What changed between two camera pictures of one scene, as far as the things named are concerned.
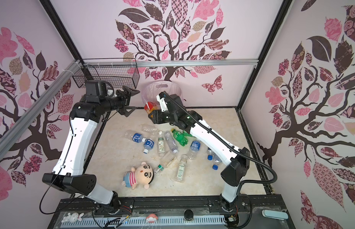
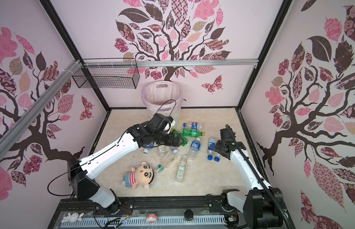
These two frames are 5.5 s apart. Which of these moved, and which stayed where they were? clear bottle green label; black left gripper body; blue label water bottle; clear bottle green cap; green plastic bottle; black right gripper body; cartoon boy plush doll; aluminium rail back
Moved: black left gripper body; black right gripper body
Stayed: blue label water bottle; cartoon boy plush doll; green plastic bottle; aluminium rail back; clear bottle green label; clear bottle green cap
